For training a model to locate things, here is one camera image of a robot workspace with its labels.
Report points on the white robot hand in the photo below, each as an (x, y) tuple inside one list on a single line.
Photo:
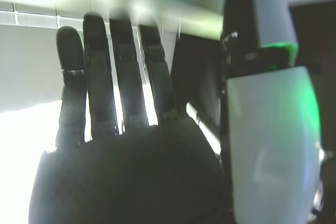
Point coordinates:
[(131, 176)]

